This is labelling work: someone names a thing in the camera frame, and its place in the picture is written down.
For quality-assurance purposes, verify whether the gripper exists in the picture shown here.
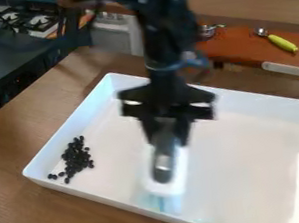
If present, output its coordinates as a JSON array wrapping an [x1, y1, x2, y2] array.
[[115, 65, 223, 153]]

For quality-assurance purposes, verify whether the grey and white brush tool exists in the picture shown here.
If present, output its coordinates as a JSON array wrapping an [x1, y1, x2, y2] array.
[[122, 119, 197, 221]]

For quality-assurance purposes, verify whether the pile of black bits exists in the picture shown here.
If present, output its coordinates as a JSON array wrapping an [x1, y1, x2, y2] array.
[[42, 134, 99, 188]]

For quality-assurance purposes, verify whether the white tray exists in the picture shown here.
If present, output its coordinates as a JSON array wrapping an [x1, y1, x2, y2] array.
[[12, 52, 299, 223]]

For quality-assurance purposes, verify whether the silver pot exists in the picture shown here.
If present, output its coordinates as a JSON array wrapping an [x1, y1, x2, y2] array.
[[197, 21, 229, 41]]

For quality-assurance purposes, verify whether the black table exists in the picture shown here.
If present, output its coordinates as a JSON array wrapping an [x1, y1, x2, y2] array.
[[0, 18, 103, 122]]

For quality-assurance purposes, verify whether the toy stove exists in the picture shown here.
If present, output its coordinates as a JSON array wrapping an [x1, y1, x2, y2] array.
[[0, 2, 63, 38]]

